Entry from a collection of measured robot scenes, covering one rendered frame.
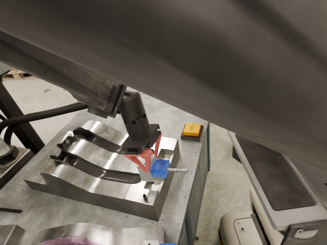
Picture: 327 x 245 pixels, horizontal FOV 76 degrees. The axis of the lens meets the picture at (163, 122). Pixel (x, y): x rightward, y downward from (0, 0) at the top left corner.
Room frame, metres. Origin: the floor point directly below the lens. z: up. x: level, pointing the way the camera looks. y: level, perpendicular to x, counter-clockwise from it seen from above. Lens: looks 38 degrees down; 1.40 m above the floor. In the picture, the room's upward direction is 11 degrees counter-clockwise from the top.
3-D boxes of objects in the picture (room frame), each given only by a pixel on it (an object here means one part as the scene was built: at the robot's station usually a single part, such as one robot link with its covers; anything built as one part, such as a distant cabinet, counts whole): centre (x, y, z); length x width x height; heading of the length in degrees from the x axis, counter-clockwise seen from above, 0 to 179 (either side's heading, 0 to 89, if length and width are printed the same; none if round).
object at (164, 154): (0.48, 0.02, 0.87); 0.05 x 0.05 x 0.04; 65
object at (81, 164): (0.51, 0.23, 0.92); 0.35 x 0.16 x 0.09; 65
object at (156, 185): (0.38, 0.06, 0.87); 0.05 x 0.05 x 0.04; 65
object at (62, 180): (0.53, 0.24, 0.87); 0.50 x 0.26 x 0.14; 65
